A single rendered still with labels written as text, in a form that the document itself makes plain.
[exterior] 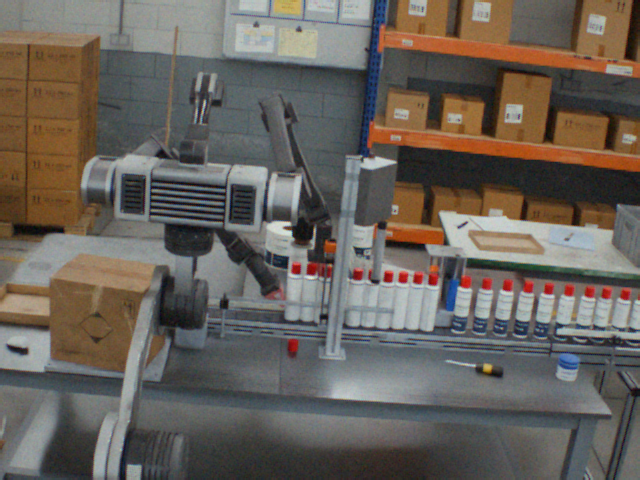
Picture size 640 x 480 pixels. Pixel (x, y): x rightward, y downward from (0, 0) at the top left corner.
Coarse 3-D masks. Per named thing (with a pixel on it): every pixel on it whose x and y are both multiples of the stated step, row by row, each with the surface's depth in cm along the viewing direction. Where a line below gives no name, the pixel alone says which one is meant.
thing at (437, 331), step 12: (216, 312) 312; (228, 312) 313; (240, 312) 314; (252, 312) 315; (264, 312) 316; (288, 324) 309; (300, 324) 309; (312, 324) 310; (456, 336) 313; (468, 336) 313; (480, 336) 314; (492, 336) 315; (528, 336) 318
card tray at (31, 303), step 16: (0, 288) 314; (16, 288) 321; (32, 288) 321; (48, 288) 321; (0, 304) 310; (16, 304) 311; (32, 304) 313; (48, 304) 315; (0, 320) 297; (16, 320) 297; (32, 320) 297; (48, 320) 297
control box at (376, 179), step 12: (360, 168) 280; (372, 168) 280; (384, 168) 285; (360, 180) 281; (372, 180) 281; (384, 180) 287; (360, 192) 282; (372, 192) 282; (384, 192) 289; (360, 204) 283; (372, 204) 284; (384, 204) 291; (360, 216) 284; (372, 216) 286; (384, 216) 293
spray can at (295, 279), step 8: (296, 264) 306; (296, 272) 306; (288, 280) 307; (296, 280) 306; (288, 288) 308; (296, 288) 307; (288, 296) 309; (296, 296) 308; (288, 312) 310; (296, 312) 310; (288, 320) 311; (296, 320) 311
